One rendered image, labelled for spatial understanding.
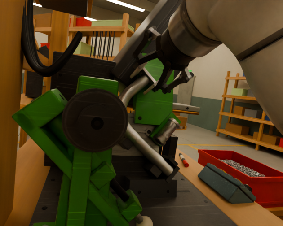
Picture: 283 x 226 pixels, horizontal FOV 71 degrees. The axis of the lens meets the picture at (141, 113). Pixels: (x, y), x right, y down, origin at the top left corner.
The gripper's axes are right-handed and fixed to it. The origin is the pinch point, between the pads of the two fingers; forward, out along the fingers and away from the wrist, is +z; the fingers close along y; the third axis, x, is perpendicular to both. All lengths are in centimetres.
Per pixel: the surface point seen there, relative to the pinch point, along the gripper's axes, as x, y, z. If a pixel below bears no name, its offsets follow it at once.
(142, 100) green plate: 2.2, -4.1, 4.7
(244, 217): 7.3, -40.2, -6.7
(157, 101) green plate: -1.2, -7.1, 4.4
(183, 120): -351, -173, 552
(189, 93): -553, -145, 683
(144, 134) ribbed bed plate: 7.4, -12.1, 7.7
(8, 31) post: 21.8, 17.2, -14.8
